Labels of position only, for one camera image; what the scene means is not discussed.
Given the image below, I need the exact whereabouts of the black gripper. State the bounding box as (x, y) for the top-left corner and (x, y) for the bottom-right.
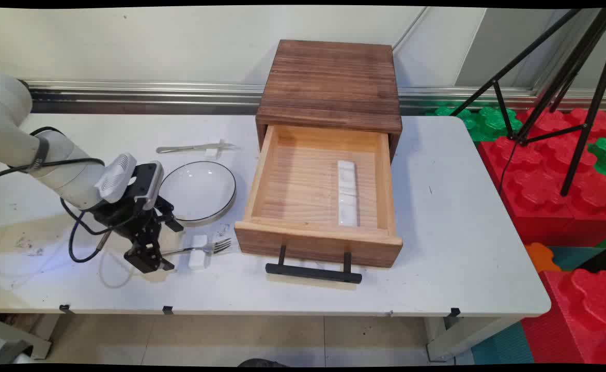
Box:
(92, 198), (185, 275)

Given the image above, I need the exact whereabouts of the silver table knife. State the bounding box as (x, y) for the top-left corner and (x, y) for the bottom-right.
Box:
(156, 141), (236, 154)

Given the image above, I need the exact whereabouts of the silver fork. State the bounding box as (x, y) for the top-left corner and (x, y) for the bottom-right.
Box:
(161, 238), (232, 256)

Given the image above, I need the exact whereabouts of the white plate with black rim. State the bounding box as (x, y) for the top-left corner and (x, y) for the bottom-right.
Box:
(159, 161), (237, 227)

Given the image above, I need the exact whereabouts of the light wooden drawer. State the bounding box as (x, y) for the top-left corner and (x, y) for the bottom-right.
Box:
(234, 124), (403, 269)

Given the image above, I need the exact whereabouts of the white table leg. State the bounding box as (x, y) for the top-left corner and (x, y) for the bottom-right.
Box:
(424, 315), (520, 362)
(0, 314), (60, 363)

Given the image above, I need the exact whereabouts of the white ceramic cutlery rest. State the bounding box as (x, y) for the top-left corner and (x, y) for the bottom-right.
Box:
(337, 160), (358, 196)

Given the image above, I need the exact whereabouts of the dark wooden cabinet case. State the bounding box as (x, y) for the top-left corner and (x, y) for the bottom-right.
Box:
(255, 39), (403, 161)

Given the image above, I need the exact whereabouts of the teal foam mat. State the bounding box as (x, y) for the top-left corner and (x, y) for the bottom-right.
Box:
(471, 320), (536, 365)

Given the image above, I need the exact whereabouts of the orange foam piece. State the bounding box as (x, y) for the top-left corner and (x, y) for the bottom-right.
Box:
(525, 243), (562, 273)

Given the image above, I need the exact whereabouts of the black tripod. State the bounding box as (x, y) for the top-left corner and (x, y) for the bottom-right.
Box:
(450, 8), (606, 197)

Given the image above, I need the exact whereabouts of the silver black wrist camera box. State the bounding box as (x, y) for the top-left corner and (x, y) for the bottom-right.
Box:
(133, 161), (165, 211)

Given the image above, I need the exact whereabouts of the short black looped cable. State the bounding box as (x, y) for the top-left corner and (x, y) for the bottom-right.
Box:
(61, 196), (128, 264)

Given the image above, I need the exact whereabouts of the aluminium wall rail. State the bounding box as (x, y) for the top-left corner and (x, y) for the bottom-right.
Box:
(24, 80), (606, 115)

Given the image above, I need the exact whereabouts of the black drawer handle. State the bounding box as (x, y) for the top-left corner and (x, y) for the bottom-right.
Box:
(265, 244), (363, 284)

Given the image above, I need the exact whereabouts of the thin black hanging cable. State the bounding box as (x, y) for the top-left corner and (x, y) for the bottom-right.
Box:
(499, 139), (518, 195)

